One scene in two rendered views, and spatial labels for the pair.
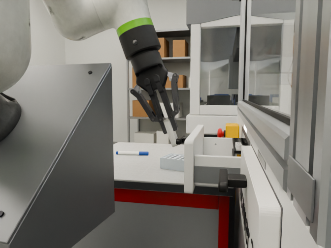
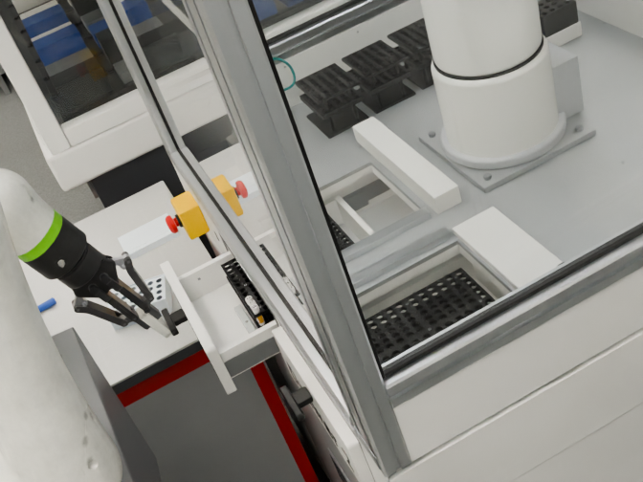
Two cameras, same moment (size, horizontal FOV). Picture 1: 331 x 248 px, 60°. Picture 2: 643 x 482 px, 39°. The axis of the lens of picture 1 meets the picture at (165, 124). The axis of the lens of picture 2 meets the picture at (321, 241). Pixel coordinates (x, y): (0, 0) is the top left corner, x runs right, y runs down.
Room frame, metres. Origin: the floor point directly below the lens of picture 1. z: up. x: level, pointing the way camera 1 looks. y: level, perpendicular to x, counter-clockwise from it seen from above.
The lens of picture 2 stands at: (-0.54, 0.20, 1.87)
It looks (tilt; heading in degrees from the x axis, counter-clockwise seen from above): 37 degrees down; 336
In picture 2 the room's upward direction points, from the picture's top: 20 degrees counter-clockwise
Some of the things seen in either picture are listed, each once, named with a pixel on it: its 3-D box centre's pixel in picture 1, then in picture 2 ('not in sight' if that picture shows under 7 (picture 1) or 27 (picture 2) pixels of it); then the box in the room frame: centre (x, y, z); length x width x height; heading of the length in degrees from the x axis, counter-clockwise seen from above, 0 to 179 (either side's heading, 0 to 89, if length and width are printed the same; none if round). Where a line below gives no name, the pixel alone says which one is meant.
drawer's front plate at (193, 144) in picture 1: (195, 152); (196, 324); (0.70, -0.08, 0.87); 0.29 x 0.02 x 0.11; 168
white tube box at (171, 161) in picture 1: (181, 162); (140, 301); (0.98, -0.06, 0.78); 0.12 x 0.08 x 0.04; 63
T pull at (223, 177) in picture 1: (232, 180); (299, 399); (0.37, -0.09, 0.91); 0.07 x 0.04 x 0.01; 168
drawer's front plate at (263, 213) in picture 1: (252, 204); (321, 404); (0.37, -0.12, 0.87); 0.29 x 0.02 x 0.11; 168
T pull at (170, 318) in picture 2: (185, 139); (175, 318); (0.70, -0.05, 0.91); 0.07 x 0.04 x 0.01; 168
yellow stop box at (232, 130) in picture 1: (231, 134); (188, 215); (1.00, -0.23, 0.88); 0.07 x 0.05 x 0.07; 168
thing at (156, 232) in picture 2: not in sight; (148, 236); (1.19, -0.18, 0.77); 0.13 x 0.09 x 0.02; 79
